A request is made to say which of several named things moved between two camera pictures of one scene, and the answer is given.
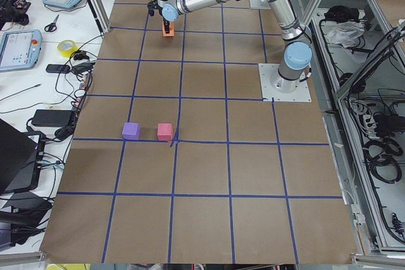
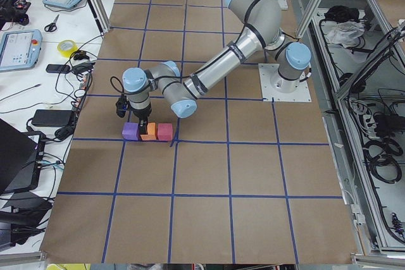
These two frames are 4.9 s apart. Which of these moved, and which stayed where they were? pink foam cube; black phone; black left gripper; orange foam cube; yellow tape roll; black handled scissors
Moved: black left gripper; orange foam cube
Stayed: yellow tape roll; black phone; black handled scissors; pink foam cube
